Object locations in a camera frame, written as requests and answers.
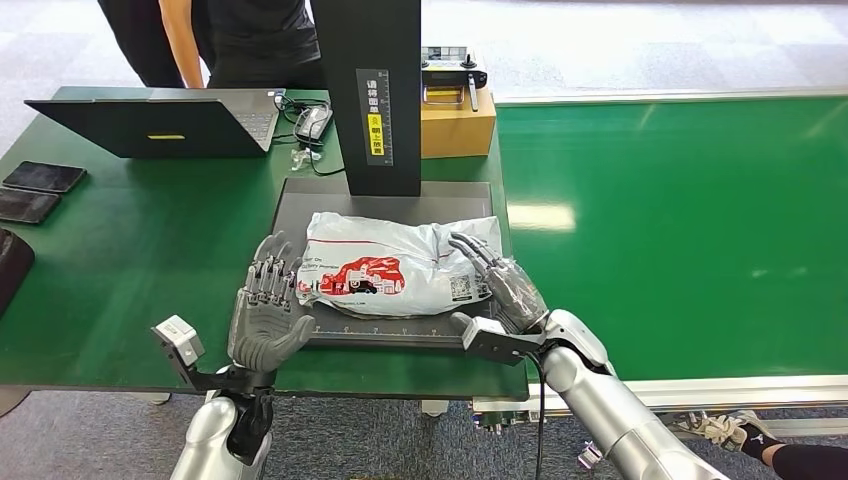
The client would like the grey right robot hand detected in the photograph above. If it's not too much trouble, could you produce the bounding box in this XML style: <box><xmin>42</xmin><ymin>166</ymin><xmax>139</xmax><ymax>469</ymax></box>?
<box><xmin>448</xmin><ymin>231</ymin><xmax>551</xmax><ymax>336</ymax></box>

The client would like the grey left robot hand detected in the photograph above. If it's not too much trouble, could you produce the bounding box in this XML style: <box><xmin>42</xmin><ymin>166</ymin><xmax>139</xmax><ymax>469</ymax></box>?
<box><xmin>227</xmin><ymin>231</ymin><xmax>317</xmax><ymax>374</ymax></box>

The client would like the white red-printed plastic package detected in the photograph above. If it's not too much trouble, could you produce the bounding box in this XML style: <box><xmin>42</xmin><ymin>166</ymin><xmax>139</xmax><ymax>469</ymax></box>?
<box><xmin>296</xmin><ymin>211</ymin><xmax>503</xmax><ymax>319</ymax></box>

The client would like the brown cardboard box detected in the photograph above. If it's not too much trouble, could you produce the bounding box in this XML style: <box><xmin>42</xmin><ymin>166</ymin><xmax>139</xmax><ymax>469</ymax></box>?
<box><xmin>420</xmin><ymin>86</ymin><xmax>497</xmax><ymax>160</ymax></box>

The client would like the green conveyor belt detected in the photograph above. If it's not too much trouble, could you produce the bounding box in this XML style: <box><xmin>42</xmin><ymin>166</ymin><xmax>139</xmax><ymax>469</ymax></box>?
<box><xmin>471</xmin><ymin>86</ymin><xmax>848</xmax><ymax>439</ymax></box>

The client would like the black inbound scanner machine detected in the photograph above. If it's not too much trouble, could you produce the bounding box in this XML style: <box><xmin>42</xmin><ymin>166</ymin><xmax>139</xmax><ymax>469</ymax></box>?
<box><xmin>271</xmin><ymin>0</ymin><xmax>505</xmax><ymax>352</ymax></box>

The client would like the dark delivery box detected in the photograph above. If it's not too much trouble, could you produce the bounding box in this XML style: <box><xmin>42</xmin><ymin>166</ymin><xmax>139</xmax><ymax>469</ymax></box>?
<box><xmin>0</xmin><ymin>228</ymin><xmax>36</xmax><ymax>318</ymax></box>

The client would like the grey power adapter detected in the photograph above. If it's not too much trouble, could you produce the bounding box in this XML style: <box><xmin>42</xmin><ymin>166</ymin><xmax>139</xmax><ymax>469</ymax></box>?
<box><xmin>294</xmin><ymin>104</ymin><xmax>334</xmax><ymax>146</ymax></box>

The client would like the black remote controller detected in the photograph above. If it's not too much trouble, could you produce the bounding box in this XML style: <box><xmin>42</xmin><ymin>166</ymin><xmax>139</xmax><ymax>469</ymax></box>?
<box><xmin>421</xmin><ymin>46</ymin><xmax>488</xmax><ymax>112</ymax></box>

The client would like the black laptop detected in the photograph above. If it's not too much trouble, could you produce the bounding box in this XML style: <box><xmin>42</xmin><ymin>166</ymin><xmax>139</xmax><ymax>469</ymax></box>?
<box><xmin>23</xmin><ymin>89</ymin><xmax>287</xmax><ymax>160</ymax></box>

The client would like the white sneaker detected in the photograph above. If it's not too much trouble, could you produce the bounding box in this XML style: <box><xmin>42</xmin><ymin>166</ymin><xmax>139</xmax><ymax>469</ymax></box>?
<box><xmin>675</xmin><ymin>409</ymin><xmax>783</xmax><ymax>455</ymax></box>

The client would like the black smartphone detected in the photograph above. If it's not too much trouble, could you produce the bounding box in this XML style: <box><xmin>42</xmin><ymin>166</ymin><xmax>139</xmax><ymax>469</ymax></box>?
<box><xmin>1</xmin><ymin>160</ymin><xmax>89</xmax><ymax>195</ymax></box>
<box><xmin>0</xmin><ymin>186</ymin><xmax>62</xmax><ymax>225</ymax></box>

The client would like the person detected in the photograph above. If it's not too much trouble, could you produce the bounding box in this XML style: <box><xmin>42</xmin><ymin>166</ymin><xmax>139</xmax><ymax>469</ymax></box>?
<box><xmin>97</xmin><ymin>0</ymin><xmax>213</xmax><ymax>89</ymax></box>
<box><xmin>158</xmin><ymin>0</ymin><xmax>326</xmax><ymax>91</ymax></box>

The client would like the person's leg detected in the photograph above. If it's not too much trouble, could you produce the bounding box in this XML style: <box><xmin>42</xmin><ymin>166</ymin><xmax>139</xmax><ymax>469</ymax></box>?
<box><xmin>738</xmin><ymin>423</ymin><xmax>848</xmax><ymax>480</ymax></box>

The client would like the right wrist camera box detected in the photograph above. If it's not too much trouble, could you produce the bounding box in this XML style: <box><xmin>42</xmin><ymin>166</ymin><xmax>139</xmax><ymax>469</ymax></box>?
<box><xmin>450</xmin><ymin>311</ymin><xmax>548</xmax><ymax>367</ymax></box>

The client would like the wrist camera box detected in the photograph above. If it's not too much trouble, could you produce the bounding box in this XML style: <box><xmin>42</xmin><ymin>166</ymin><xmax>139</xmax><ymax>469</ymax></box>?
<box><xmin>450</xmin><ymin>311</ymin><xmax>548</xmax><ymax>367</ymax></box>
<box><xmin>150</xmin><ymin>315</ymin><xmax>207</xmax><ymax>369</ymax></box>

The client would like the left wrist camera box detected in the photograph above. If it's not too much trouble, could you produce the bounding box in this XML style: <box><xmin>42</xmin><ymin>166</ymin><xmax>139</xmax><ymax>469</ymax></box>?
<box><xmin>150</xmin><ymin>315</ymin><xmax>207</xmax><ymax>369</ymax></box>

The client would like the black adapter cable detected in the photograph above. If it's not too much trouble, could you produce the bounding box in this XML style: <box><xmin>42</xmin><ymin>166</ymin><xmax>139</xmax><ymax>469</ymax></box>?
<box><xmin>274</xmin><ymin>95</ymin><xmax>346</xmax><ymax>178</ymax></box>

